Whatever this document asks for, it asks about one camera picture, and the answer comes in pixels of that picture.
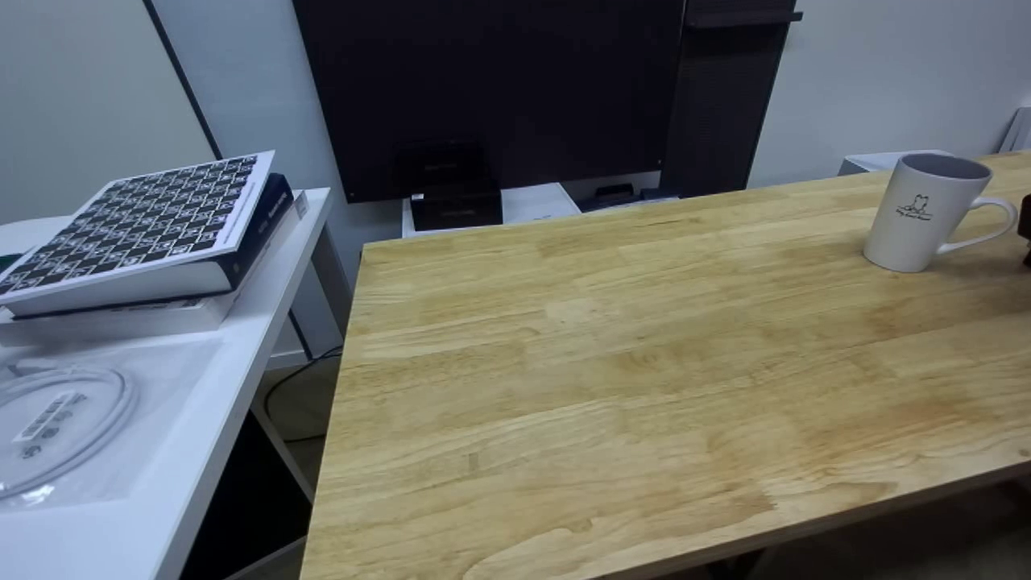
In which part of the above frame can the white ceramic mug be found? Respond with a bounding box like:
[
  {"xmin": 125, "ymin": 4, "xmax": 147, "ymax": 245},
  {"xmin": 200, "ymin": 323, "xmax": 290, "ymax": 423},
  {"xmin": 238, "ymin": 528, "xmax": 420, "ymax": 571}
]
[{"xmin": 865, "ymin": 155, "xmax": 1017, "ymax": 272}]

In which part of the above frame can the white side table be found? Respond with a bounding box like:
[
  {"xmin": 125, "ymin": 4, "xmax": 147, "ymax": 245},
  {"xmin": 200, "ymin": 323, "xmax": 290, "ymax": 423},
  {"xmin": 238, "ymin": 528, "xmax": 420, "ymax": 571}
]
[{"xmin": 0, "ymin": 191, "xmax": 329, "ymax": 580}]

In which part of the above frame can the clear plastic bag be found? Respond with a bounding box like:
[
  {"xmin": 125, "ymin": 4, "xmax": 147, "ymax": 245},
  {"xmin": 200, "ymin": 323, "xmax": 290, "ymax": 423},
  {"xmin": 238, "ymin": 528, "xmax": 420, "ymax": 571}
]
[{"xmin": 0, "ymin": 338, "xmax": 220, "ymax": 513}]

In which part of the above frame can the dark panel with white frame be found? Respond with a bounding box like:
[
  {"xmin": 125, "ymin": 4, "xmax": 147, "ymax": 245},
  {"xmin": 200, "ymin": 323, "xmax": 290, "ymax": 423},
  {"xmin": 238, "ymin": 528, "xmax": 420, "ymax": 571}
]
[{"xmin": 298, "ymin": 0, "xmax": 683, "ymax": 202}]

